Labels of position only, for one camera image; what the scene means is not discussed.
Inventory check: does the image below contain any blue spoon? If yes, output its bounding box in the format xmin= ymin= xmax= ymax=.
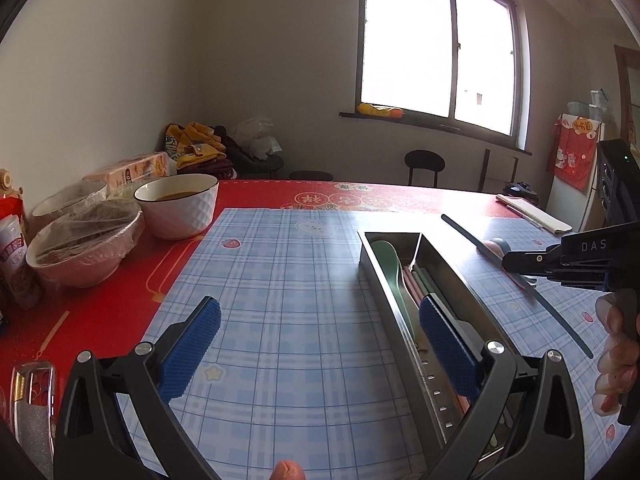
xmin=490 ymin=237 xmax=511 ymax=258

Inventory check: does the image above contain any pink spoon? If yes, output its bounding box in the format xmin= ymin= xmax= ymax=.
xmin=484 ymin=238 xmax=506 ymax=258

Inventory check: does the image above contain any person's right hand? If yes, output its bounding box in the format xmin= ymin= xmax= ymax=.
xmin=592 ymin=292 xmax=639 ymax=416

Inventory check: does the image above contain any person's left hand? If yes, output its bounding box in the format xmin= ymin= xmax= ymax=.
xmin=270 ymin=460 xmax=306 ymax=480

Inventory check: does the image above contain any white refrigerator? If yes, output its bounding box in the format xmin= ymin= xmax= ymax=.
xmin=546 ymin=114 xmax=605 ymax=232

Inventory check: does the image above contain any wrapped chopsticks packet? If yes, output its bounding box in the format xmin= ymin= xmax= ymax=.
xmin=496 ymin=194 xmax=573 ymax=235

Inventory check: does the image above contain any red cloth on refrigerator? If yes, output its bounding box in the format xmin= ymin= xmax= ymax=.
xmin=548 ymin=114 xmax=602 ymax=192

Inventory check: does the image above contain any red tablecloth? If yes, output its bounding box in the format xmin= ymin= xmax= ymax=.
xmin=1 ymin=180 xmax=549 ymax=402

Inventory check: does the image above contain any stainless steel utensil tray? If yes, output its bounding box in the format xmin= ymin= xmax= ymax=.
xmin=359 ymin=231 xmax=515 ymax=465

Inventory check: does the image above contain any pink chopstick in tray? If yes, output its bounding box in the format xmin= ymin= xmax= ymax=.
xmin=402 ymin=266 xmax=425 ymax=307

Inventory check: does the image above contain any plastic-wrapped pink bowl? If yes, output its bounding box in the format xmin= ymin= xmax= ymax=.
xmin=26 ymin=198 xmax=144 ymax=288

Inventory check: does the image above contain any black round stool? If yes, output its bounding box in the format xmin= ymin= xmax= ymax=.
xmin=404 ymin=150 xmax=446 ymax=188

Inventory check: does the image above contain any green spoon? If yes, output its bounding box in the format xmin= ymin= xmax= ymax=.
xmin=371 ymin=240 xmax=420 ymax=341

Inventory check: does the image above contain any blue plaid placemat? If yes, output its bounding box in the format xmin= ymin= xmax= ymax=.
xmin=171 ymin=218 xmax=627 ymax=479

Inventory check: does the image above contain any white diamond-pattern bowl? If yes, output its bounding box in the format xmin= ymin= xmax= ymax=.
xmin=134 ymin=174 xmax=219 ymax=240

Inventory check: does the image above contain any window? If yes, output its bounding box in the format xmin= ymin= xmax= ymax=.
xmin=355 ymin=0 xmax=528 ymax=150

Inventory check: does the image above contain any tissue box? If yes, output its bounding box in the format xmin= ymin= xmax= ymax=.
xmin=84 ymin=152 xmax=170 ymax=196

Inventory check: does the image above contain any yellow toy on sill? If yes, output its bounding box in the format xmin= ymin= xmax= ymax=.
xmin=356 ymin=103 xmax=404 ymax=119

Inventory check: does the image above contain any yellow clothes pile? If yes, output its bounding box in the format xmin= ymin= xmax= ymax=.
xmin=164 ymin=122 xmax=234 ymax=180

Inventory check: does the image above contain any white plastic bag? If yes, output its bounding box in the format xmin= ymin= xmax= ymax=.
xmin=231 ymin=115 xmax=282 ymax=160

